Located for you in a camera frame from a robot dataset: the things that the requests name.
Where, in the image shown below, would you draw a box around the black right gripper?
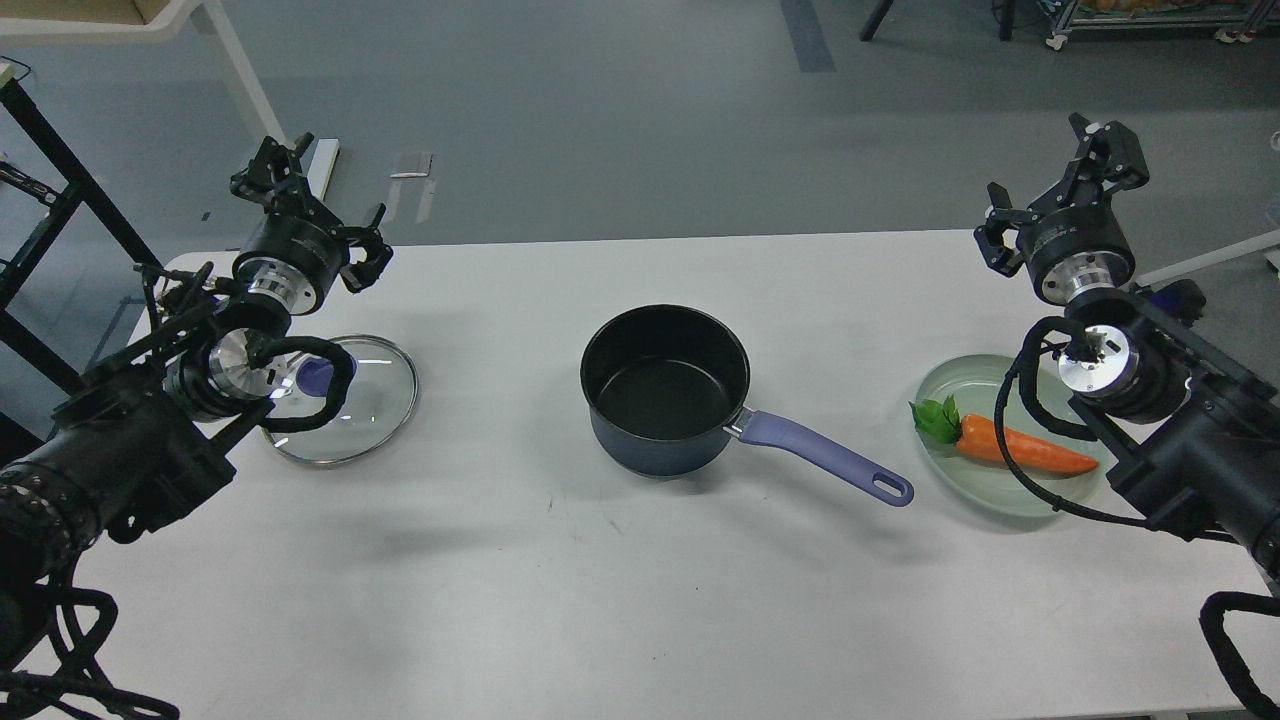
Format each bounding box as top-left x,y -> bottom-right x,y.
974,113 -> 1149,307

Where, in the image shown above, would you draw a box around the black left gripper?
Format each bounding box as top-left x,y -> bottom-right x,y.
228,132 -> 394,316

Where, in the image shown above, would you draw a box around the glass lid purple knob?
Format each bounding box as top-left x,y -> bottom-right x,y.
260,334 -> 421,469

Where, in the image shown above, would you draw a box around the dark blue saucepan purple handle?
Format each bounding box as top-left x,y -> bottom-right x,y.
580,304 -> 915,509

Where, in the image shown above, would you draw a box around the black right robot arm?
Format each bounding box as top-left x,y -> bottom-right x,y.
974,113 -> 1279,583

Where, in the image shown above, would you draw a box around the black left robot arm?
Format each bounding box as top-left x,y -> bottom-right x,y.
1,133 -> 393,719

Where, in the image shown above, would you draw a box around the black chair legs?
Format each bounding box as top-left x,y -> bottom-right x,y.
855,1 -> 1033,44

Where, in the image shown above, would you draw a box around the pale green plate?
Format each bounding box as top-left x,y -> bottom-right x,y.
909,354 -> 1108,520

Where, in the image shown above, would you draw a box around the white wheeled base leg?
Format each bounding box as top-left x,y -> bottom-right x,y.
1133,193 -> 1279,287

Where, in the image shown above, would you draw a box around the black metal stand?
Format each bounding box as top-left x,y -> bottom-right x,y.
1,61 -> 160,395

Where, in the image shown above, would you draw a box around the metal wheeled cart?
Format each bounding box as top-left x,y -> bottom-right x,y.
1036,1 -> 1277,51

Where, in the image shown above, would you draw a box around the orange toy carrot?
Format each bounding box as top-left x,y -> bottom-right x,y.
908,396 -> 1098,477

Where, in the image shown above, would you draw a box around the white desk frame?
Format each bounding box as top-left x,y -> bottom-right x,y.
3,1 -> 308,170

